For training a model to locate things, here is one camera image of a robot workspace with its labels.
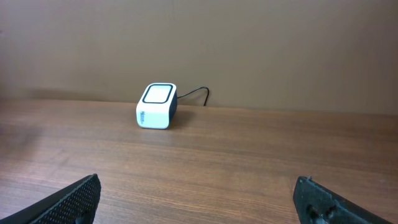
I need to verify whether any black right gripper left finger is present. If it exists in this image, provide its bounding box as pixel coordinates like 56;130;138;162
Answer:
1;174;101;224

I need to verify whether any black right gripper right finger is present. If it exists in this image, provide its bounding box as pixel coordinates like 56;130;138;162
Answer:
293;176;391;224

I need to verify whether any white barcode scanner box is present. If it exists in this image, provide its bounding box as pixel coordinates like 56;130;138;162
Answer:
136;83;177;129

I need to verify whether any black scanner cable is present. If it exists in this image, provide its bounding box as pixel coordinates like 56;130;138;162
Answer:
177;86;210;107

